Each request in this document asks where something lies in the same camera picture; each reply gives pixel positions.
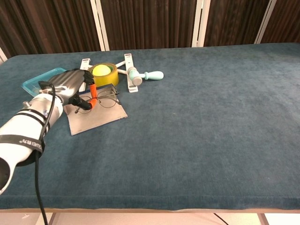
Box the yellow tape roll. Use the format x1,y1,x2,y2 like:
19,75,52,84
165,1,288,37
88,62,120,87

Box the white frame post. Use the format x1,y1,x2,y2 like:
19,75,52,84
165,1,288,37
0,46,8,64
90,0,110,52
255,0,278,45
191,0,210,47

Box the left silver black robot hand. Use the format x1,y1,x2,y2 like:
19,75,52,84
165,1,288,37
38,68,98,111

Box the light blue toy hammer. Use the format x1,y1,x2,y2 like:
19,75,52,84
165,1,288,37
127,67,164,86

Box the thin-framed eyeglasses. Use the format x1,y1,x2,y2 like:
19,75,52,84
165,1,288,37
75,83,121,114

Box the clear blue plastic container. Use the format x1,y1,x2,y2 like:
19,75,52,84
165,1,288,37
22,67,68,97

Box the yellow-green tennis ball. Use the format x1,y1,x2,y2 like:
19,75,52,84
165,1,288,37
92,64,111,76

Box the metal table frame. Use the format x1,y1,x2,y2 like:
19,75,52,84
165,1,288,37
0,207,300,225

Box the blue table cloth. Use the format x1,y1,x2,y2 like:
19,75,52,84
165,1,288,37
0,42,300,211

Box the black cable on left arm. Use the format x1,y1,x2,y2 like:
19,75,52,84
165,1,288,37
34,81,56,225

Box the white folding laptop stand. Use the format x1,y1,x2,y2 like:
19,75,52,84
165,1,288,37
78,53,139,94

